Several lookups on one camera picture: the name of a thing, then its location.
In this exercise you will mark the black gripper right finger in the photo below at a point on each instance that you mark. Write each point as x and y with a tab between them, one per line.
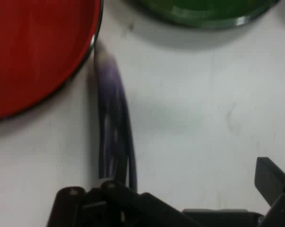
277	189

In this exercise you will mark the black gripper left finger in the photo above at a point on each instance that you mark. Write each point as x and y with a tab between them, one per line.
97	208

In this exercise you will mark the purple toy eggplant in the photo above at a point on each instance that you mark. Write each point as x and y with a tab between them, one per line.
114	106

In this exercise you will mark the red round plate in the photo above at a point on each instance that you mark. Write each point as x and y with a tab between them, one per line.
38	54

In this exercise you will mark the green round plate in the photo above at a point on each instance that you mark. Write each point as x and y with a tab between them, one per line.
204	11

